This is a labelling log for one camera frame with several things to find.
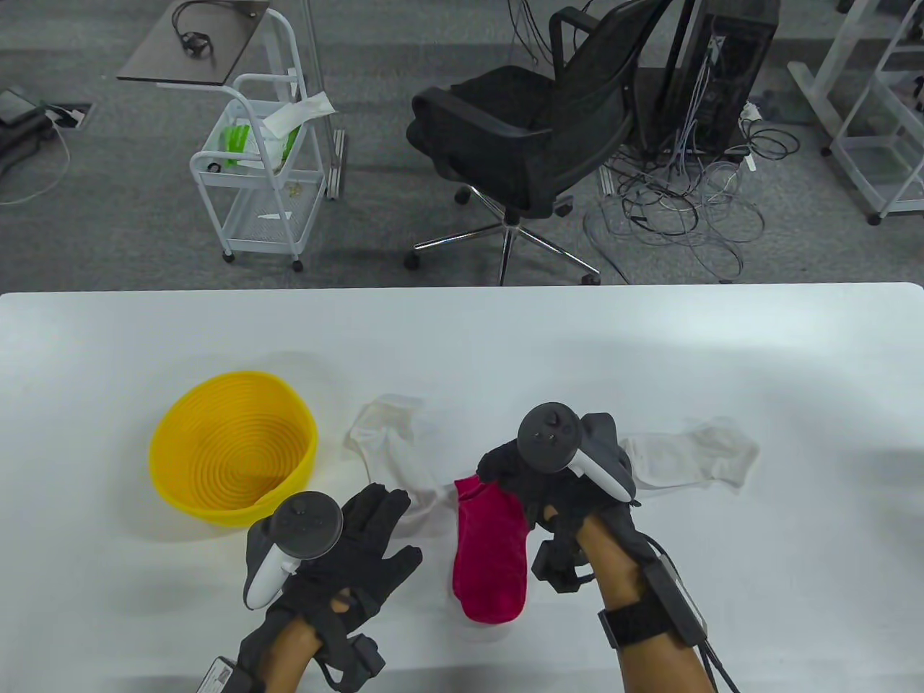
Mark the person's left hand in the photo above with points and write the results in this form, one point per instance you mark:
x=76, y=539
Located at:
x=368, y=556

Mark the person's right hand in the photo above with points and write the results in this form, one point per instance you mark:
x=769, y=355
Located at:
x=556, y=498

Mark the white sock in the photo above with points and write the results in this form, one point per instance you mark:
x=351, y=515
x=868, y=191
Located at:
x=693, y=458
x=386, y=447

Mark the person's left forearm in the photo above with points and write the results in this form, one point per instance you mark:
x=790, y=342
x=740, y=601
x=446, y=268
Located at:
x=285, y=657

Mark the person's right forearm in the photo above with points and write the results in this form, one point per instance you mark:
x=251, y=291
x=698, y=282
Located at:
x=653, y=668

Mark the grey white right hand controller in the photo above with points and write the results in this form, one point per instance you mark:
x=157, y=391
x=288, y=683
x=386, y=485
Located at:
x=548, y=433

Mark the grey white hand controller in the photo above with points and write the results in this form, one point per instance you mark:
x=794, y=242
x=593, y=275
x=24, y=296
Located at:
x=548, y=433
x=307, y=527

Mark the grey white left hand controller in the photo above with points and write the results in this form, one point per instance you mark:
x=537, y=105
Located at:
x=307, y=527

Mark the black right glove sensor module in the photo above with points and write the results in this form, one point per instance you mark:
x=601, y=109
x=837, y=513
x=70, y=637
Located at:
x=556, y=567

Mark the black glove sensor module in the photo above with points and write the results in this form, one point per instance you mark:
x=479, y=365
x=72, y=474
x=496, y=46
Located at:
x=357, y=660
x=556, y=567

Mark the black left glove sensor module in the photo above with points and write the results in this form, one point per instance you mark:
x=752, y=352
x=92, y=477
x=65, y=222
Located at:
x=357, y=660

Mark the black right wrist box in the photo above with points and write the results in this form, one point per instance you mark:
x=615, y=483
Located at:
x=675, y=595

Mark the black labelled left wrist box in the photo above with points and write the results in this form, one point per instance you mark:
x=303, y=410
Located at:
x=227, y=675

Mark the yellow woven basket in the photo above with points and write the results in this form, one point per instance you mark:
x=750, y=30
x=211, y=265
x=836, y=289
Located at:
x=216, y=447

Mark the white wheeled cart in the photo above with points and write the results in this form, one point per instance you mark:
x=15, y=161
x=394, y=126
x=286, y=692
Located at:
x=253, y=227

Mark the black office chair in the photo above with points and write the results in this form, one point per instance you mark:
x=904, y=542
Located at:
x=505, y=123

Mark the white power strip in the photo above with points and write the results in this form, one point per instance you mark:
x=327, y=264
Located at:
x=751, y=110

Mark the green packet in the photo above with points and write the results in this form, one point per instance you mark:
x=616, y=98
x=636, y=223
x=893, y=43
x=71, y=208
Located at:
x=237, y=141

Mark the white paper sheet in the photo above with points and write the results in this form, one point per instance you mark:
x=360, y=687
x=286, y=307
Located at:
x=303, y=110

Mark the white metal rack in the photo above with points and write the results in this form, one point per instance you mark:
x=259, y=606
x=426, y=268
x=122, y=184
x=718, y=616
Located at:
x=866, y=155

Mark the black computer tower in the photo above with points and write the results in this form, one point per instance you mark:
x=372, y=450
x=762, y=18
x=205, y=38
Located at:
x=743, y=65

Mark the floor socket box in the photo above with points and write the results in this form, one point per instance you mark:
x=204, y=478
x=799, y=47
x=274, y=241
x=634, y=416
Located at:
x=72, y=115

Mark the dark brown side table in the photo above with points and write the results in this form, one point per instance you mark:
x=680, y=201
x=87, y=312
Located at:
x=159, y=65

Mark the black floor equipment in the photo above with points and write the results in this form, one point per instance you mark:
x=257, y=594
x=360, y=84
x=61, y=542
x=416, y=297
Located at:
x=22, y=130

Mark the white desk leg frame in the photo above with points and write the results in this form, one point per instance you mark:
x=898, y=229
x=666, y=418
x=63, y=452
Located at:
x=812, y=90

